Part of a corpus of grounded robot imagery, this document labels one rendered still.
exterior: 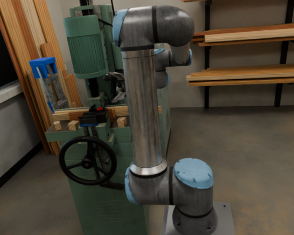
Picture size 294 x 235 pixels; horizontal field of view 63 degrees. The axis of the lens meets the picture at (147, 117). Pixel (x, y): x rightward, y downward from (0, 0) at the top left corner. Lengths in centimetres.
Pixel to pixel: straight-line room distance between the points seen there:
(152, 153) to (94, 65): 63
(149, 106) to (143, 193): 34
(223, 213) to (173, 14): 84
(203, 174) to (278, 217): 126
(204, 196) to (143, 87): 46
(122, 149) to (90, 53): 55
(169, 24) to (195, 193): 59
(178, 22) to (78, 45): 65
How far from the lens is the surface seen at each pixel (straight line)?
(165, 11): 80
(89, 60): 132
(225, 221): 114
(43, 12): 339
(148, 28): 79
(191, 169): 95
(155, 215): 203
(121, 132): 133
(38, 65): 228
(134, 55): 80
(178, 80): 373
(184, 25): 82
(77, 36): 130
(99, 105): 141
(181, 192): 94
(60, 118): 156
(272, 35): 316
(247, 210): 211
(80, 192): 162
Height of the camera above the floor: 147
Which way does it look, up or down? 24 degrees down
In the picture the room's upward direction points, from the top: 6 degrees counter-clockwise
